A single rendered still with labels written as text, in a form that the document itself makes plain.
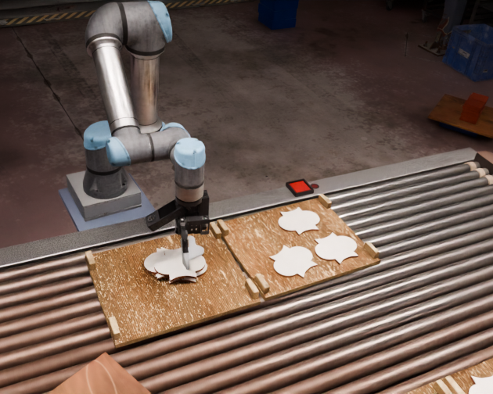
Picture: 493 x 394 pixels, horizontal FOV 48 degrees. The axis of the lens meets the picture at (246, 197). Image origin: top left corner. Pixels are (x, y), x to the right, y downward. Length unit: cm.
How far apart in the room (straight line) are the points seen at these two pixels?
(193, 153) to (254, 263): 47
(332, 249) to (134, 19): 89
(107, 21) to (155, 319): 81
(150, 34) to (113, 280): 70
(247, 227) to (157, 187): 181
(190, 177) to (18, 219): 214
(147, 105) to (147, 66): 14
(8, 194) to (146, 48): 213
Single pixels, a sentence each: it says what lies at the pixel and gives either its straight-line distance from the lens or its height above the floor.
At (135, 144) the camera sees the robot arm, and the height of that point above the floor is 134.
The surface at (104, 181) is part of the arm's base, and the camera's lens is 190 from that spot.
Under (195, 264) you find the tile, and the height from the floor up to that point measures 97.
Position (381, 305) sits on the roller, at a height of 92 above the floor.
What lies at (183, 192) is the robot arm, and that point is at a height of 125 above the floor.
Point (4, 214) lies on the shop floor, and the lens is 348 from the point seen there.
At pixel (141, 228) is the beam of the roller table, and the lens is 183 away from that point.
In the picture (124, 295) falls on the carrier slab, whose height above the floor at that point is 94.
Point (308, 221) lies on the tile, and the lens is 186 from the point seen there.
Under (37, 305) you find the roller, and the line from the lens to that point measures 163.
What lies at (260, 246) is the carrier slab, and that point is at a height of 94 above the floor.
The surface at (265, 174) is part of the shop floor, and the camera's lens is 374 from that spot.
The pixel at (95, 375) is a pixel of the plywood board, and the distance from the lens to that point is 131.
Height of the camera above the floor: 209
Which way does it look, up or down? 37 degrees down
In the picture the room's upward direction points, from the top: 6 degrees clockwise
